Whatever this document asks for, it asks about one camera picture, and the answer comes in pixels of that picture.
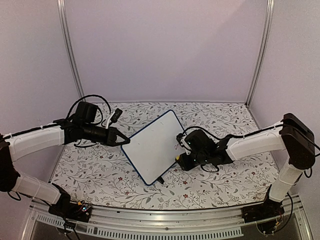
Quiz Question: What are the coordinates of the blue framed whiteboard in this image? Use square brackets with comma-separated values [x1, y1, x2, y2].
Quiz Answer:
[121, 110, 185, 186]

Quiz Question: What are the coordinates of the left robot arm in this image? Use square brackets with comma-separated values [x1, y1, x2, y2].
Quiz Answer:
[0, 97, 130, 217]

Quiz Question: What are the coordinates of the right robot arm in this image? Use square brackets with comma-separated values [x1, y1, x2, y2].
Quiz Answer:
[175, 113, 319, 218]

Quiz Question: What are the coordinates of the floral tablecloth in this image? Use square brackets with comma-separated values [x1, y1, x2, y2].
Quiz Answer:
[51, 102, 279, 210]

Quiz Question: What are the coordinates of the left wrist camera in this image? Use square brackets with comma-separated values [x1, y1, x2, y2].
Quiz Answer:
[105, 108, 123, 129]

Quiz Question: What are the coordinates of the aluminium front rail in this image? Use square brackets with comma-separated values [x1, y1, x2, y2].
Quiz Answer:
[21, 194, 316, 240]

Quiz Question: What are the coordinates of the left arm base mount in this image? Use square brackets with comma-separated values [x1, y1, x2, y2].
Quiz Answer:
[48, 198, 93, 223]

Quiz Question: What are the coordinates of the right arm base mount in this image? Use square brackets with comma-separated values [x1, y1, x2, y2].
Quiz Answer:
[241, 199, 285, 223]

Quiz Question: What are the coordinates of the left metal frame post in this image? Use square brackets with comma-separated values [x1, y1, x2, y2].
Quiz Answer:
[56, 0, 85, 98]

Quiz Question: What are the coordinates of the metal frame post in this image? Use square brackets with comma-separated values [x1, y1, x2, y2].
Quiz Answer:
[245, 0, 275, 108]
[56, 0, 85, 98]

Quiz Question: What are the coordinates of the right metal frame post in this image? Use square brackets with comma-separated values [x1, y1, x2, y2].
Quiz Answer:
[245, 0, 275, 108]

